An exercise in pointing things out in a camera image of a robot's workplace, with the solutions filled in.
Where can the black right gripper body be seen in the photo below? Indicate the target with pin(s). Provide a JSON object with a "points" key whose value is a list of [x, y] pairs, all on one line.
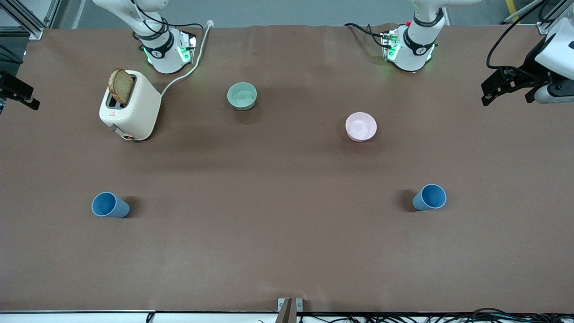
{"points": [[12, 86]]}

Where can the blue ribbed plastic cup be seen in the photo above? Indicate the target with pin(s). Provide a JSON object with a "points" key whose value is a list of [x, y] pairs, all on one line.
{"points": [[430, 198], [107, 206]]}

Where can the brown bread slice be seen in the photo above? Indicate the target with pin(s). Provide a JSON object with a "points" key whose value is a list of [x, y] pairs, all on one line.
{"points": [[121, 86]]}

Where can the cream white toaster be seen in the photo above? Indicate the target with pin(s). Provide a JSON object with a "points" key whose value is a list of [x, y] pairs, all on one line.
{"points": [[136, 110]]}

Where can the pink bowl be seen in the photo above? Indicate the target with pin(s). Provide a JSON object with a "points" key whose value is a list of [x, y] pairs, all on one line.
{"points": [[361, 126]]}

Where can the mint green bowl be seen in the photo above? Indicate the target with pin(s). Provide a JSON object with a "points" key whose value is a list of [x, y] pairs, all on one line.
{"points": [[242, 95]]}

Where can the aluminium frame profile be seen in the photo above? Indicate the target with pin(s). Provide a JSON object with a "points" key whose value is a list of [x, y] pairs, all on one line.
{"points": [[27, 20], [549, 15]]}

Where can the grey metal camera bracket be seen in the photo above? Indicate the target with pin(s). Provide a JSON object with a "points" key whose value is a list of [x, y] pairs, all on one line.
{"points": [[289, 309]]}

